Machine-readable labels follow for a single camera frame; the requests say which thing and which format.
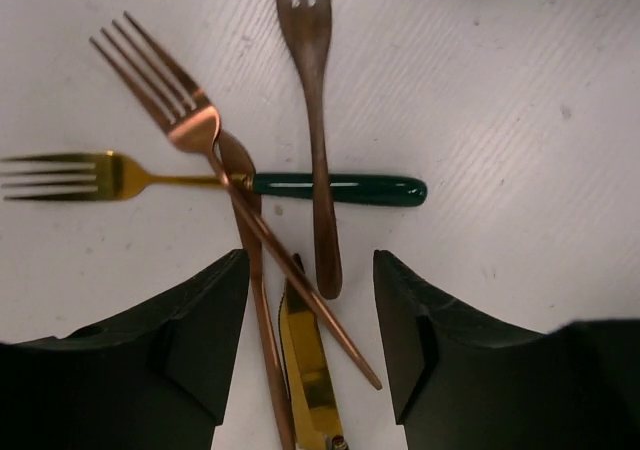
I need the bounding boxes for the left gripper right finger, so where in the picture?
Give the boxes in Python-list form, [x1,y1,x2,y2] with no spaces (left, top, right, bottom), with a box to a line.
[373,250,639,449]

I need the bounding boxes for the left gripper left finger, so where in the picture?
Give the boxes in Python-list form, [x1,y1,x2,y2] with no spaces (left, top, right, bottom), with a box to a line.
[1,250,249,449]

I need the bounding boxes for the gold fork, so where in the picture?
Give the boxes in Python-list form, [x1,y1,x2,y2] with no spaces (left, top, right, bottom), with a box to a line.
[1,150,428,208]

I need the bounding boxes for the rose copper fork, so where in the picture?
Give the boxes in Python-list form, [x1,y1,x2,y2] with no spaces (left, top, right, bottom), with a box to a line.
[89,13,382,390]

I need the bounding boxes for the gold knife green handle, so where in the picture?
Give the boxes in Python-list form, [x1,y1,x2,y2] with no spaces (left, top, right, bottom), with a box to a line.
[278,280,349,450]

